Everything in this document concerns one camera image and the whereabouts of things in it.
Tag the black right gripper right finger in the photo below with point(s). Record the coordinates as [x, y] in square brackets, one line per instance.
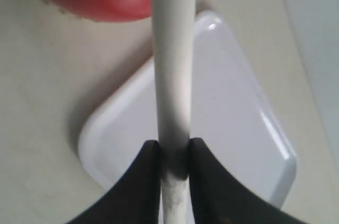
[217, 197]

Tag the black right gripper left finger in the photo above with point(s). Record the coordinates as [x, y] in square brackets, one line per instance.
[135, 197]

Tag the white plastic tray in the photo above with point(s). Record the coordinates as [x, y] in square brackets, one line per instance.
[229, 112]

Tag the wooden drumstick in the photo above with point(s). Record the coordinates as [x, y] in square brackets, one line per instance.
[173, 31]

